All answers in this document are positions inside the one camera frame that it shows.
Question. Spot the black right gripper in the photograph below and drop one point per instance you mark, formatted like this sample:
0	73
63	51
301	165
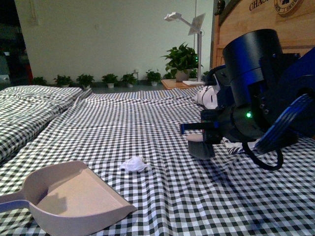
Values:
249	124

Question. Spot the far wooden nightstand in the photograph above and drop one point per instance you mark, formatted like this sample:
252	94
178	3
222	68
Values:
172	84

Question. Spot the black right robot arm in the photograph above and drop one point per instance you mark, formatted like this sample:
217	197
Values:
264	93

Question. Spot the large potted green plant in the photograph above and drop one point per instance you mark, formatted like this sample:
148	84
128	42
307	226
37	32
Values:
182	60

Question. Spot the black white checkered bedsheet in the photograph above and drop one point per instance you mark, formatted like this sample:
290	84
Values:
178	195

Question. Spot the white book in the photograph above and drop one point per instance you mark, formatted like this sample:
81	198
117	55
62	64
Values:
193	83

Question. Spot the folded checkered blanket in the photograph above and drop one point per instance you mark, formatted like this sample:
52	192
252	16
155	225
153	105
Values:
26	110

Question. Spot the small potted plant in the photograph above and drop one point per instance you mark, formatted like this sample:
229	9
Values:
129	79
63	81
85	80
39	81
110	80
154	77

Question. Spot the white tissue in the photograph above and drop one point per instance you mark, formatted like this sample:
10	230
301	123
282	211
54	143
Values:
135	164

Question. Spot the beige plastic dustpan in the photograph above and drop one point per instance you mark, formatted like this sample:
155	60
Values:
68	199

